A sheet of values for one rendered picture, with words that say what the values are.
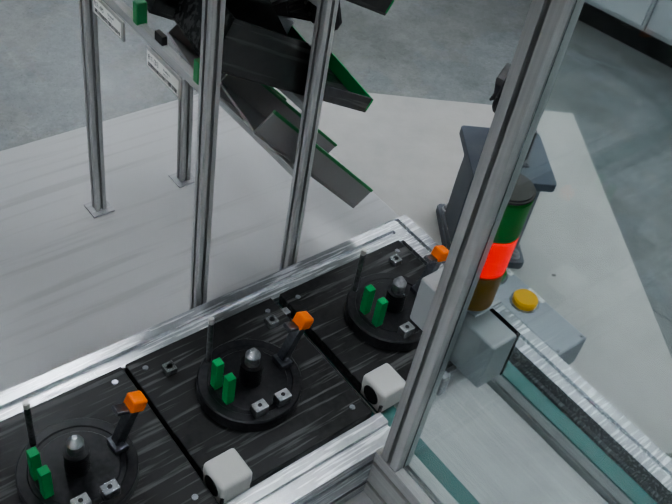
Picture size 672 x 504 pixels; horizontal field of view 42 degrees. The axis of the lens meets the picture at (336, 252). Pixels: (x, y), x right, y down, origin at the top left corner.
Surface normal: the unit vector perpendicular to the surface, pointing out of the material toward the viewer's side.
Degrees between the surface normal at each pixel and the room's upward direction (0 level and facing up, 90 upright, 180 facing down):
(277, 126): 90
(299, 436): 0
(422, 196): 0
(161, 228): 0
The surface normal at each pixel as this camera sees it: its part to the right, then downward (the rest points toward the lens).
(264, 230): 0.15, -0.71
